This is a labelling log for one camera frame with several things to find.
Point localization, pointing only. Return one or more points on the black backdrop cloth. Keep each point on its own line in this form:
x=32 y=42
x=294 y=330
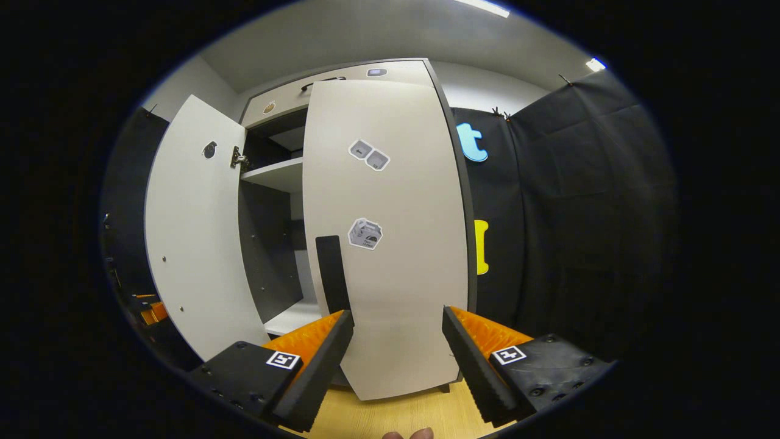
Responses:
x=579 y=213
x=125 y=201

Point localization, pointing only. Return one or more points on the white cabinet drawer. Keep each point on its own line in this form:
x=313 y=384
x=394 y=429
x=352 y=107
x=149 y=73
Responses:
x=286 y=103

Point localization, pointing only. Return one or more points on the white cabinet shelf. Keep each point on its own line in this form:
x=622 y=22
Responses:
x=277 y=175

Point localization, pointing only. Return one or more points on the white and grey cabinet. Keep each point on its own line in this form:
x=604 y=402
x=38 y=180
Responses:
x=268 y=244

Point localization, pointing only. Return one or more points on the small ceiling light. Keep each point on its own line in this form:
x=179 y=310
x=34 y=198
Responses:
x=596 y=64

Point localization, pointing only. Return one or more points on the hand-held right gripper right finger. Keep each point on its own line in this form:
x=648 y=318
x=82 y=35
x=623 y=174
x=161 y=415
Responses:
x=469 y=366

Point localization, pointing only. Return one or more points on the long ceiling light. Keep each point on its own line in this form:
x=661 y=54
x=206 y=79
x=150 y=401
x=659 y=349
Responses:
x=484 y=7

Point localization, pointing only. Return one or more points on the white cabinet door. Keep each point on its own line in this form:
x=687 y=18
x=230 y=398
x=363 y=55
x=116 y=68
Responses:
x=402 y=274
x=195 y=244

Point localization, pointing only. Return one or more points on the metal left door hinge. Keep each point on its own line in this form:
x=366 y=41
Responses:
x=239 y=158

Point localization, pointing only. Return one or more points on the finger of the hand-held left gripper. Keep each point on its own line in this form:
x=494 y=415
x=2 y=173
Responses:
x=145 y=297
x=155 y=313

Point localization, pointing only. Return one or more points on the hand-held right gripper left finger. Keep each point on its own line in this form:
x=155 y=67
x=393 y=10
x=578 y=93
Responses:
x=320 y=372

